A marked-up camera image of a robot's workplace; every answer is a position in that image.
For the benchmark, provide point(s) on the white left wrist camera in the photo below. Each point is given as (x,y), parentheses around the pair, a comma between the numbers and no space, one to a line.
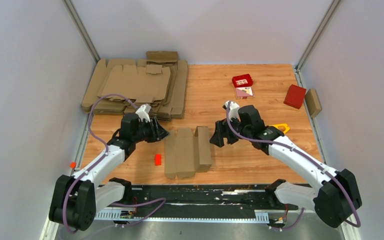
(143,113)

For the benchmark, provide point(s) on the small orange clip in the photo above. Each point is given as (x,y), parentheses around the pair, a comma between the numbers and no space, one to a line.
(72,165)

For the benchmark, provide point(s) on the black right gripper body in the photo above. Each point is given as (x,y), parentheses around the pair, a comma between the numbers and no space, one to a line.
(237,127)

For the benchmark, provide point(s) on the red box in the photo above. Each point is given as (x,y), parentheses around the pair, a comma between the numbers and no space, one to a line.
(295,96)

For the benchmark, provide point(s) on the small brown cardboard box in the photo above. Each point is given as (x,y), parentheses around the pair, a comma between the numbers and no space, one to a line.
(312,103)

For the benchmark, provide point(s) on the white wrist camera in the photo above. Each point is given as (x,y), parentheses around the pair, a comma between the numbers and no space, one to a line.
(143,113)
(231,108)

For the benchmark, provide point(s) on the aluminium frame rail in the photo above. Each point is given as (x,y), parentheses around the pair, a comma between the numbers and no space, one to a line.
(119,223)

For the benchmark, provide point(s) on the yellow triangular plastic frame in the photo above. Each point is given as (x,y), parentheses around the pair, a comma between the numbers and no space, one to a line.
(281,127)

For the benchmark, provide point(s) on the red plastic basket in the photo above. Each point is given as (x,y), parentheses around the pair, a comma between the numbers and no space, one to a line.
(244,80)

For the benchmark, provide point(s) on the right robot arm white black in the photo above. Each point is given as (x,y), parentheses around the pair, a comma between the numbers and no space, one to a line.
(332,194)

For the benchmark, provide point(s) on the stack of flat cardboard blanks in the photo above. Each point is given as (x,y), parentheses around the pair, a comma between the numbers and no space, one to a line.
(159,80)

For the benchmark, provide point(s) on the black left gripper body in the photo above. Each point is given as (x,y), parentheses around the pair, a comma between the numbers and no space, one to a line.
(144,131)

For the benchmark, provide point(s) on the clear case with shapes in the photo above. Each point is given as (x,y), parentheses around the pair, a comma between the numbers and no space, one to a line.
(243,92)

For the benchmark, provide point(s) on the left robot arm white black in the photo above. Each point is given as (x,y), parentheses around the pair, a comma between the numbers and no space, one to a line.
(77,198)

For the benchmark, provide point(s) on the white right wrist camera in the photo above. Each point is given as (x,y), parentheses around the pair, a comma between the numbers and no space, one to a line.
(231,108)

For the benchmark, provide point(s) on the small red block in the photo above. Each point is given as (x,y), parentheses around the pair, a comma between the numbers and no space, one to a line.
(158,159)

